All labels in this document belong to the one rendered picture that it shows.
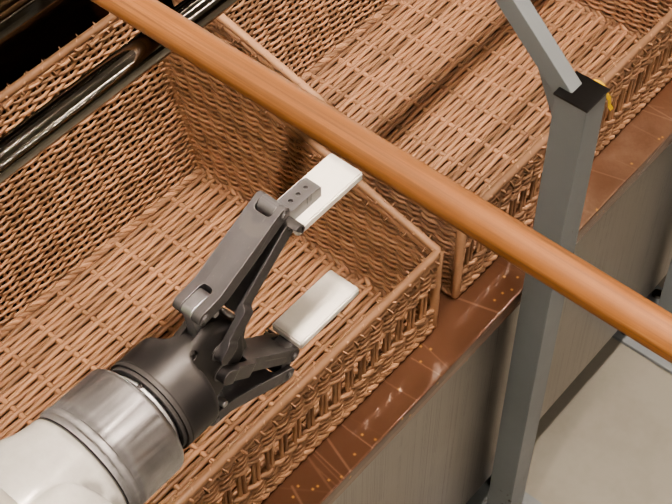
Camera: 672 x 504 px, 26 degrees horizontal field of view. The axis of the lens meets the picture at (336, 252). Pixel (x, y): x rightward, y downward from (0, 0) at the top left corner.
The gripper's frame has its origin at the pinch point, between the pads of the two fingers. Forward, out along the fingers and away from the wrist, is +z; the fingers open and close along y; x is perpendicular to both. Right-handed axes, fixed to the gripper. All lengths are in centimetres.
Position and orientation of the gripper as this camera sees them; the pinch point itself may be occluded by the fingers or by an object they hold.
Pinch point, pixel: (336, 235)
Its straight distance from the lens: 108.3
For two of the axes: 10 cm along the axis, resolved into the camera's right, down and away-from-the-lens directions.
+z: 6.4, -6.0, 4.8
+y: -0.1, 6.2, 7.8
